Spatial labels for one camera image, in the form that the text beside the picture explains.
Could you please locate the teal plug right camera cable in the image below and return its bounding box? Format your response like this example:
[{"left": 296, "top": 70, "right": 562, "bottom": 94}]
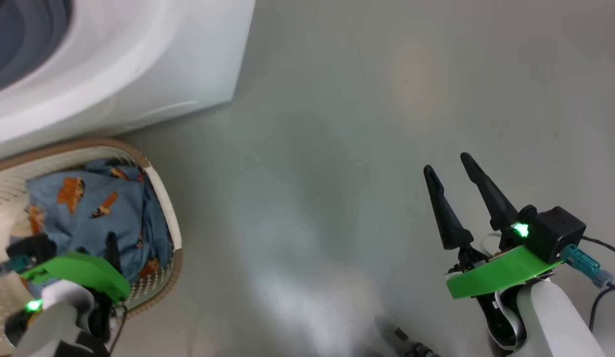
[{"left": 560, "top": 244, "right": 615, "bottom": 330}]

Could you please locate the round white filter cover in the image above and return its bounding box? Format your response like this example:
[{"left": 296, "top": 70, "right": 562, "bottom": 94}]
[{"left": 114, "top": 102, "right": 204, "bottom": 134}]

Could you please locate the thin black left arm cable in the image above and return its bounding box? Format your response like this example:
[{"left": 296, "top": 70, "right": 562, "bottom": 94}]
[{"left": 107, "top": 303, "right": 128, "bottom": 355}]

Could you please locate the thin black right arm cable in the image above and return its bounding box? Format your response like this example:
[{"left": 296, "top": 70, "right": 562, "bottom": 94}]
[{"left": 580, "top": 236, "right": 615, "bottom": 258}]

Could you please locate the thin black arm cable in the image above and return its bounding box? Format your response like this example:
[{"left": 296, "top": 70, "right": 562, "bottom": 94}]
[
  {"left": 107, "top": 303, "right": 128, "bottom": 355},
  {"left": 580, "top": 236, "right": 615, "bottom": 258}
]

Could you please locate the white front-load washing machine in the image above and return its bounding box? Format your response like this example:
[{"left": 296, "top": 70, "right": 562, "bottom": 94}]
[{"left": 0, "top": 0, "right": 256, "bottom": 162}]

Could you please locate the teal plug camera cable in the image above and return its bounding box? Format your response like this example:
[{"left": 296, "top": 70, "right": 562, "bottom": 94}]
[
  {"left": 560, "top": 244, "right": 615, "bottom": 330},
  {"left": 0, "top": 255, "right": 30, "bottom": 274}
]

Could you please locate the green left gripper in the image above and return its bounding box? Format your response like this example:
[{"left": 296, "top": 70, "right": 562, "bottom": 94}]
[{"left": 20, "top": 232, "right": 132, "bottom": 340}]

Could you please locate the grey rubber door seal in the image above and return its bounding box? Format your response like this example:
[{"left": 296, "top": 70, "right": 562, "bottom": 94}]
[{"left": 0, "top": 0, "right": 72, "bottom": 95}]

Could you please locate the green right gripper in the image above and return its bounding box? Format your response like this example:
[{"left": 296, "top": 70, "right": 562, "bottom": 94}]
[{"left": 423, "top": 153, "right": 561, "bottom": 350}]

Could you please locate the teal plug left camera cable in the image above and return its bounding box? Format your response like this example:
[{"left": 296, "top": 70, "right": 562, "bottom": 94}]
[{"left": 0, "top": 255, "right": 30, "bottom": 274}]

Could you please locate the cream perforated laundry basket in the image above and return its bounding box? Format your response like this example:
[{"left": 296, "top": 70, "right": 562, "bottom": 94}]
[{"left": 0, "top": 139, "right": 183, "bottom": 357}]

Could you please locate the blue garment with orange print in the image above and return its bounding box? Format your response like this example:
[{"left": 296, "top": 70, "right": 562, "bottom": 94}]
[{"left": 25, "top": 159, "right": 174, "bottom": 298}]

